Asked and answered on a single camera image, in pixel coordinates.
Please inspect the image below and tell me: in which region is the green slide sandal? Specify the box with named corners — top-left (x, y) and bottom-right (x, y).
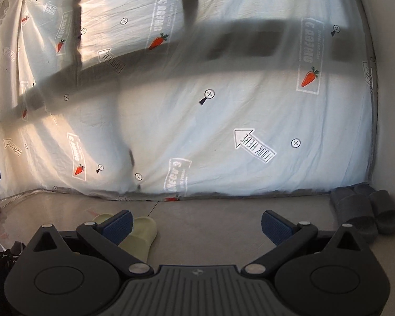
top-left (118, 217), bottom-right (157, 263)
top-left (92, 213), bottom-right (112, 225)

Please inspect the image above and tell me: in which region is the black sneaker near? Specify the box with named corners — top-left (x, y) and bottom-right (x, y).
top-left (0, 241), bottom-right (25, 300)

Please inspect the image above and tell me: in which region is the printed white curtain sheet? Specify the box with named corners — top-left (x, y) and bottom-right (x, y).
top-left (0, 0), bottom-right (377, 199)

